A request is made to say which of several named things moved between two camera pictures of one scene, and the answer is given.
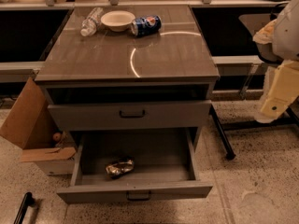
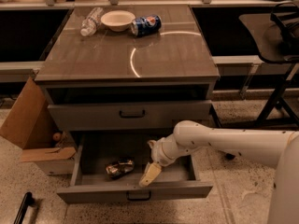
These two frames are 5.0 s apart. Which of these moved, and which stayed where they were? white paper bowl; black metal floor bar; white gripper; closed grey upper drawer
Moved: white gripper
Stayed: closed grey upper drawer; black metal floor bar; white paper bowl
